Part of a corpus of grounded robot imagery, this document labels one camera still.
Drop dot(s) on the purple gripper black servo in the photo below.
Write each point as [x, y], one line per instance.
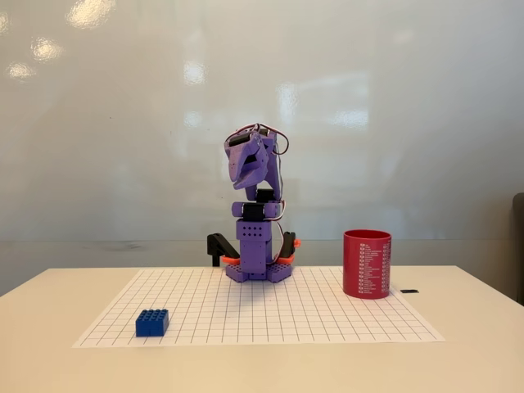
[245, 160]

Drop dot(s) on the blue toy brick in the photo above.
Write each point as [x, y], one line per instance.
[152, 322]

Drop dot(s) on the purple robot arm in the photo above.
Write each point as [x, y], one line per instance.
[254, 249]

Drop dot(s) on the red cup with white print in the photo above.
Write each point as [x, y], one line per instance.
[367, 264]

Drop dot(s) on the black table clamp orange pad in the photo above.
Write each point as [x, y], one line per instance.
[217, 247]

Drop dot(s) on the black table clamp orange knob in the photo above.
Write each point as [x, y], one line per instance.
[288, 247]

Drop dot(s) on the white grid paper mat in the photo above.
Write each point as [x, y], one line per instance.
[262, 311]

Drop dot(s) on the small black tape mark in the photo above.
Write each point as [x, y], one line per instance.
[409, 291]

